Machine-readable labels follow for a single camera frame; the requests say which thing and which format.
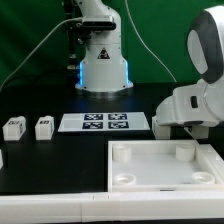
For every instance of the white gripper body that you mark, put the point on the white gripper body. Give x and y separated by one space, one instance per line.
198 104

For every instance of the white square tabletop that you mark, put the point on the white square tabletop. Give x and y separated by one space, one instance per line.
157 165

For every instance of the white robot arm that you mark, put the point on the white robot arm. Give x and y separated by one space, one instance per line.
104 70

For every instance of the green backdrop curtain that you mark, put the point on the green backdrop curtain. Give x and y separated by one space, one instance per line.
33 50

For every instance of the white sheet with tags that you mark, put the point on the white sheet with tags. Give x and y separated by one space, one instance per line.
114 121

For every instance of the white block left edge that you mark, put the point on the white block left edge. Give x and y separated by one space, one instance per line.
1 159

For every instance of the white obstacle wall right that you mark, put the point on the white obstacle wall right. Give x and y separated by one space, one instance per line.
212 163

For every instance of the white obstacle wall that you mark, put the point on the white obstacle wall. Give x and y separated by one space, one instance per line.
69 208
212 163

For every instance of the white obstacle wall front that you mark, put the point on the white obstacle wall front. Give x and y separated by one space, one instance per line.
69 208

